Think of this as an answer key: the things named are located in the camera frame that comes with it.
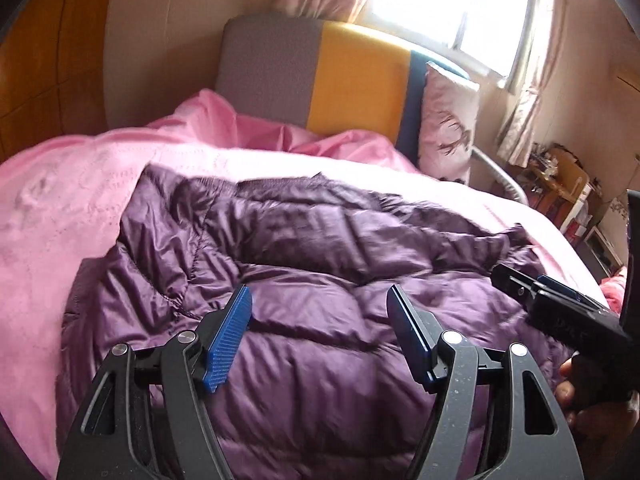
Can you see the person's right hand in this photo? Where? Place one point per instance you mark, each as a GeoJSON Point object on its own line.
{"type": "Point", "coordinates": [567, 395]}

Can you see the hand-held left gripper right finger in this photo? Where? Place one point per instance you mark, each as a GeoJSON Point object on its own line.
{"type": "Point", "coordinates": [407, 335]}

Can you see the grey metal bed rail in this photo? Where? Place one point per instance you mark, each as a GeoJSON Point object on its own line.
{"type": "Point", "coordinates": [502, 172]}

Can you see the pink bed blanket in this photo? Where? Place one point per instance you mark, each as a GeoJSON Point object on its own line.
{"type": "Point", "coordinates": [75, 200]}

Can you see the purple quilted puffer jacket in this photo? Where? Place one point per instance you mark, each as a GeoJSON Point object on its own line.
{"type": "Point", "coordinates": [310, 270]}

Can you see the cluttered wooden desk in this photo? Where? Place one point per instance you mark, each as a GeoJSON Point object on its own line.
{"type": "Point", "coordinates": [565, 190]}

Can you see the bright window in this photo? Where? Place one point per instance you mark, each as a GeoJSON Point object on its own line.
{"type": "Point", "coordinates": [450, 5]}

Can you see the wooden wardrobe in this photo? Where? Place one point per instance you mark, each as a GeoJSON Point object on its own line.
{"type": "Point", "coordinates": [45, 50]}

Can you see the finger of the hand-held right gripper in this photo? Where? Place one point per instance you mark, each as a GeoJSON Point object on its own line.
{"type": "Point", "coordinates": [515, 285]}
{"type": "Point", "coordinates": [565, 290]}

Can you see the red cloth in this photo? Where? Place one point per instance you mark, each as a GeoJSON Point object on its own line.
{"type": "Point", "coordinates": [614, 287]}

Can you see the grey yellow blue headboard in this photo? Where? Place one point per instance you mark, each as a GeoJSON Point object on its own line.
{"type": "Point", "coordinates": [325, 70]}

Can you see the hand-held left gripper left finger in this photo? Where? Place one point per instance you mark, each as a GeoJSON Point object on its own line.
{"type": "Point", "coordinates": [229, 337]}

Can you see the pale pink printed pillow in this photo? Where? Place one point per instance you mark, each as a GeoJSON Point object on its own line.
{"type": "Point", "coordinates": [447, 125]}

